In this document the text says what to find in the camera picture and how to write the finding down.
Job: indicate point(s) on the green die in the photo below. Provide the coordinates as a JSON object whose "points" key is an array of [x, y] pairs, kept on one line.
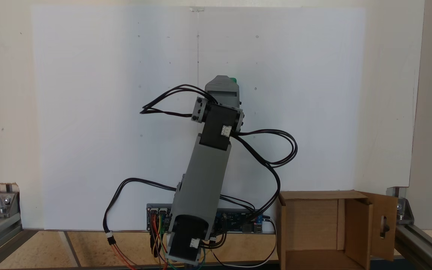
{"points": [[233, 80]]}

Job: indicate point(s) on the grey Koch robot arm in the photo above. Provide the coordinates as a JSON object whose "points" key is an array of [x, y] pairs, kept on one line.
{"points": [[204, 176]]}

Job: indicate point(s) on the clear tape piece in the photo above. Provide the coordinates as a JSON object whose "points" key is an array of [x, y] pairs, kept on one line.
{"points": [[197, 9]]}

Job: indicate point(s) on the white paper sheet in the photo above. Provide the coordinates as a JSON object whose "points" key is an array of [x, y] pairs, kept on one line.
{"points": [[313, 93], [88, 93]]}

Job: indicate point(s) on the blue circuit board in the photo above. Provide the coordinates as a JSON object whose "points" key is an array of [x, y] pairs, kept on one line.
{"points": [[234, 221]]}

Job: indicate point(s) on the small board white connectors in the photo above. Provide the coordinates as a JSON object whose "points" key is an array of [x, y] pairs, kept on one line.
{"points": [[153, 217]]}

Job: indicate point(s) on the brown cardboard box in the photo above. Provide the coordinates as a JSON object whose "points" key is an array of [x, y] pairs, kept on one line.
{"points": [[313, 225]]}

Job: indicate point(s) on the grey board base plate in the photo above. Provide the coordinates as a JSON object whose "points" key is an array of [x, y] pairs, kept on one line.
{"points": [[156, 206]]}

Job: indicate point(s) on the metal corner bracket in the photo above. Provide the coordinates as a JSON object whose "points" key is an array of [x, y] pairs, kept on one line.
{"points": [[4, 204], [403, 208]]}

